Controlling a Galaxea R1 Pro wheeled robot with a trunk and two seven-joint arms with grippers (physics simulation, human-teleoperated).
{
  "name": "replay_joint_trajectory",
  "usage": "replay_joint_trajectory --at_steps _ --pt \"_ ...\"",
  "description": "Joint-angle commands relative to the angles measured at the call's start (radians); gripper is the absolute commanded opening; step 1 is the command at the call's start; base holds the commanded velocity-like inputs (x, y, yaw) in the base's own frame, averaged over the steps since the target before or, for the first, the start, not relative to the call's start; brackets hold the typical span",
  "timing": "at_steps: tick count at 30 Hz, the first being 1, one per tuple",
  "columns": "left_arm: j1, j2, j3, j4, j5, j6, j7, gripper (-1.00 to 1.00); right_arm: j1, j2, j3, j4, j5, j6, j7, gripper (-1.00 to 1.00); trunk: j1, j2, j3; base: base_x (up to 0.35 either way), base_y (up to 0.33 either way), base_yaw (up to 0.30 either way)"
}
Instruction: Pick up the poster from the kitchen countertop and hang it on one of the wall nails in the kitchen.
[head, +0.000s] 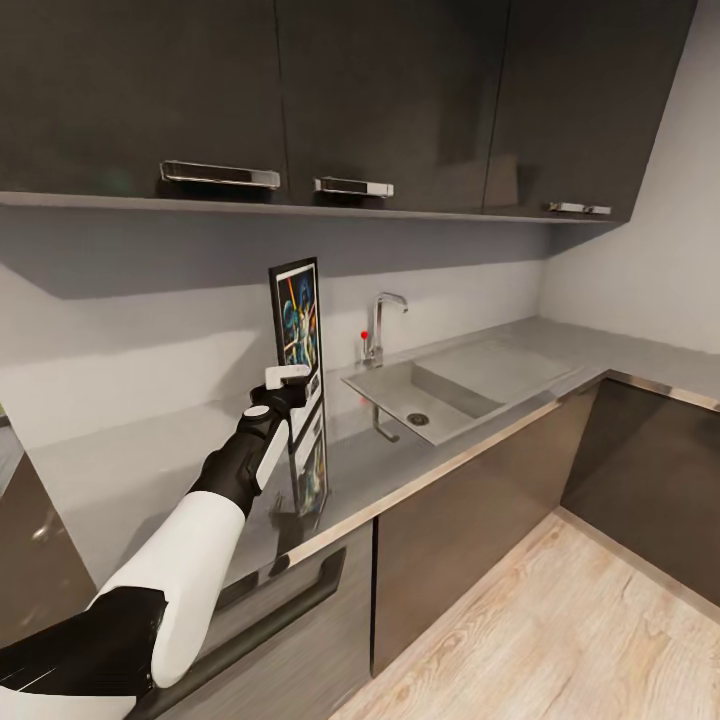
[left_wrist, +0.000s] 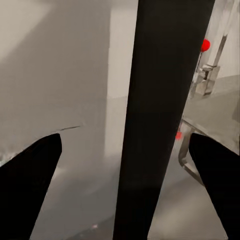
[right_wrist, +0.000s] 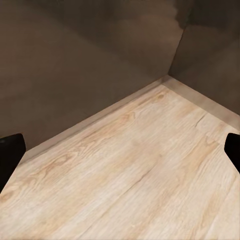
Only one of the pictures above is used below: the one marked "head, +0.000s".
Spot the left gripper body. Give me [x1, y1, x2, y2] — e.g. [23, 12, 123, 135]
[252, 382, 306, 410]

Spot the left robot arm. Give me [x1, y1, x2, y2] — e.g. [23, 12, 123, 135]
[0, 364, 311, 720]

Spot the poster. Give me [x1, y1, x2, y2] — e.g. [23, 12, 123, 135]
[268, 257, 324, 455]

